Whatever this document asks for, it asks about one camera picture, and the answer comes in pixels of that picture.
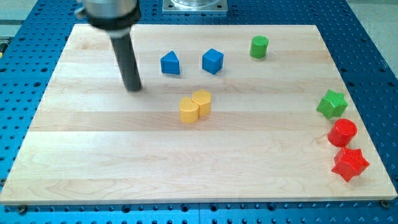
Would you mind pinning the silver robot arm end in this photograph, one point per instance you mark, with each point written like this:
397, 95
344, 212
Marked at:
110, 15

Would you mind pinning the green star block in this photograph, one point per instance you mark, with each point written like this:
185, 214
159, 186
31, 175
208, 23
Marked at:
332, 104

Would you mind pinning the red star block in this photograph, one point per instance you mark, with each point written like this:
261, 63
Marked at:
349, 163

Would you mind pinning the yellow heart block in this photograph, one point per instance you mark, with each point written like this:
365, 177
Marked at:
189, 110

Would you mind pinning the yellow hexagon block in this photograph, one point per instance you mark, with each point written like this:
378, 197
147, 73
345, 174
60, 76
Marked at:
203, 99

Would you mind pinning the light wooden board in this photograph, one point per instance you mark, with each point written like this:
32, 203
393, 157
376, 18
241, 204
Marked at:
93, 142

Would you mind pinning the blue cube block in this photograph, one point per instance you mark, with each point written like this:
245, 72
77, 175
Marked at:
212, 61

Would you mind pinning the blue triangle block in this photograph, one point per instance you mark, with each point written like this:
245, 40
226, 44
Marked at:
170, 63

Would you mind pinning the green cylinder block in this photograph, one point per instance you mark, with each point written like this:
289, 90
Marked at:
259, 46

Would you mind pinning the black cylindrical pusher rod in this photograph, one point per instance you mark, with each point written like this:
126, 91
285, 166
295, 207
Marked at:
124, 52

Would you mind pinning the red cylinder block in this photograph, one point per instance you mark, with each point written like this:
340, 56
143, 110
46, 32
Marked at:
342, 132

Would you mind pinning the blue perforated metal table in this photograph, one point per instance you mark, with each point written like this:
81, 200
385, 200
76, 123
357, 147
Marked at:
360, 35

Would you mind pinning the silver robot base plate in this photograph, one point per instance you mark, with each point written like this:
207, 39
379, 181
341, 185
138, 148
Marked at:
194, 5

